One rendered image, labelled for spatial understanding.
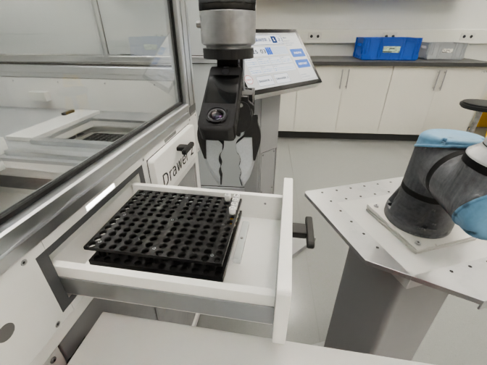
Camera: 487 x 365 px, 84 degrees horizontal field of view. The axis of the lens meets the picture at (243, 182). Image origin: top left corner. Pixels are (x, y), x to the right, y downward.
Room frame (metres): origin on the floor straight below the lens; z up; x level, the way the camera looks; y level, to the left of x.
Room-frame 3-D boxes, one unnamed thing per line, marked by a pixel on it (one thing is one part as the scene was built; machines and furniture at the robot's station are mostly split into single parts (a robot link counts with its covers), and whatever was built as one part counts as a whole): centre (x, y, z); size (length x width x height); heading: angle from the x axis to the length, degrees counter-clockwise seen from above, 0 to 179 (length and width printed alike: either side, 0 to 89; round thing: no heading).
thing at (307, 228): (0.35, -0.10, 0.91); 0.07 x 0.04 x 0.01; 171
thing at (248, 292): (0.39, 0.14, 0.86); 0.40 x 0.26 x 0.06; 81
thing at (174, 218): (0.39, 0.13, 0.87); 0.22 x 0.18 x 0.06; 81
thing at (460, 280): (0.56, -0.46, 0.70); 0.45 x 0.44 x 0.12; 105
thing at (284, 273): (0.36, -0.07, 0.87); 0.29 x 0.02 x 0.11; 171
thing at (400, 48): (3.46, -1.63, 1.01); 0.61 x 0.41 x 0.22; 85
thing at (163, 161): (0.72, 0.19, 0.87); 0.29 x 0.02 x 0.11; 171
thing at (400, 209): (0.55, -0.44, 0.83); 0.15 x 0.15 x 0.10
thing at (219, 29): (0.42, 0.02, 1.19); 0.08 x 0.08 x 0.05
